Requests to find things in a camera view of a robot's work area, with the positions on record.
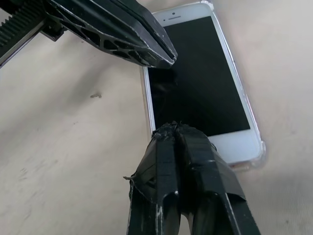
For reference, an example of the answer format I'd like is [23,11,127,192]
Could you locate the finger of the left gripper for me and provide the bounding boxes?
[40,0,176,69]
[131,0,179,61]

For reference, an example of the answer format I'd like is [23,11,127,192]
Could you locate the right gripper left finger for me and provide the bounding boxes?
[123,121,182,235]

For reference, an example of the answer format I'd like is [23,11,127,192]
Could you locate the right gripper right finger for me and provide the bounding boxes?
[176,123,262,235]

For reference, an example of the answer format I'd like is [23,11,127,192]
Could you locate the white smartphone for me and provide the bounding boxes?
[140,0,268,172]
[142,4,264,167]

